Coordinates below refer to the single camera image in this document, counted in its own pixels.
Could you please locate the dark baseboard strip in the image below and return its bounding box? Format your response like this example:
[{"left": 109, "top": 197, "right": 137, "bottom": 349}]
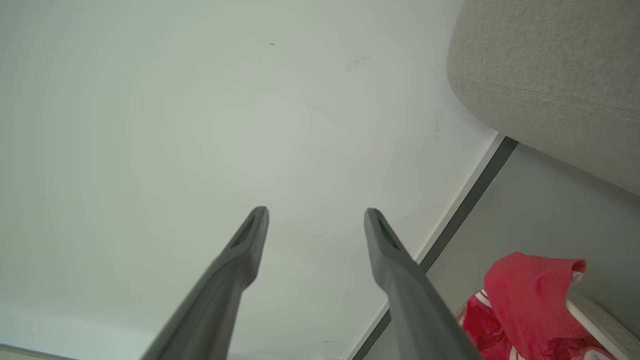
[{"left": 350, "top": 136, "right": 520, "bottom": 360}]

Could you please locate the red garment with white trim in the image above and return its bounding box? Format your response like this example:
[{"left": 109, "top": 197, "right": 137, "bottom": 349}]
[{"left": 483, "top": 252, "right": 601, "bottom": 360}]

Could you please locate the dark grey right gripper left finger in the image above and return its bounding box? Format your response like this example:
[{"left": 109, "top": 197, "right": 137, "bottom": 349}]
[{"left": 141, "top": 206, "right": 270, "bottom": 360}]

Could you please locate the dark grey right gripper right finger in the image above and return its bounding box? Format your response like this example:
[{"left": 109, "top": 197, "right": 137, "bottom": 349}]
[{"left": 364, "top": 208, "right": 482, "bottom": 360}]

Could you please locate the white perforated laundry basket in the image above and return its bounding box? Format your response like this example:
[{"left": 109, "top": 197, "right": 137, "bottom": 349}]
[{"left": 455, "top": 290, "right": 640, "bottom": 360}]

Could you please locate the grey fabric sofa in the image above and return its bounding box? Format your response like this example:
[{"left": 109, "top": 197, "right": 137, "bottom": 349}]
[{"left": 446, "top": 0, "right": 640, "bottom": 197}]

